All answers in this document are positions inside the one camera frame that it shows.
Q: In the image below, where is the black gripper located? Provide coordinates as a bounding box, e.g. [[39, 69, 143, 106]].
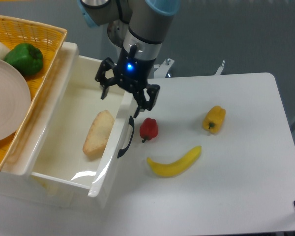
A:
[[94, 48, 160, 118]]

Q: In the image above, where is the orange triangle bread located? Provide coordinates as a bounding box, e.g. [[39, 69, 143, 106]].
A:
[[83, 110, 115, 156]]

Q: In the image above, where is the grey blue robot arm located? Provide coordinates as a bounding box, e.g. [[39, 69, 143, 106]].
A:
[[78, 0, 180, 117]]

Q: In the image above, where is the open upper white drawer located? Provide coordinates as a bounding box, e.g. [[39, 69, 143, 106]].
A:
[[32, 56, 137, 198]]

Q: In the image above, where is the white drawer cabinet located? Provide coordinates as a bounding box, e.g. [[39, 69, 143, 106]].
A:
[[0, 42, 136, 207]]

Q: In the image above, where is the red bell pepper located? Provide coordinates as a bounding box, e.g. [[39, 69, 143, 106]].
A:
[[139, 118, 158, 143]]

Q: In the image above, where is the yellow bell pepper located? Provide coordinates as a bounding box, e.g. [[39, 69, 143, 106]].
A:
[[202, 106, 226, 134]]

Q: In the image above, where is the green bell pepper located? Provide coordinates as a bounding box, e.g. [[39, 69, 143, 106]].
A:
[[4, 43, 43, 76]]

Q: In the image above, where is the yellow banana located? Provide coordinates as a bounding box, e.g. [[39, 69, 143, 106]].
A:
[[147, 146, 202, 177]]

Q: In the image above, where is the beige ribbed plate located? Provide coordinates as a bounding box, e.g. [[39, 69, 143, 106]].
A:
[[0, 60, 31, 140]]

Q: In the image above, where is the yellow woven basket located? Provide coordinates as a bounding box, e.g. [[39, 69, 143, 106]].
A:
[[0, 15, 67, 171]]

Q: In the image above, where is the black drawer handle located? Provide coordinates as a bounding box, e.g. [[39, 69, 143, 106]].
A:
[[117, 116, 135, 158]]

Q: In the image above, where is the white metal bracket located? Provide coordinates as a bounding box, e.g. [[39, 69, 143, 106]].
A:
[[215, 60, 225, 76]]

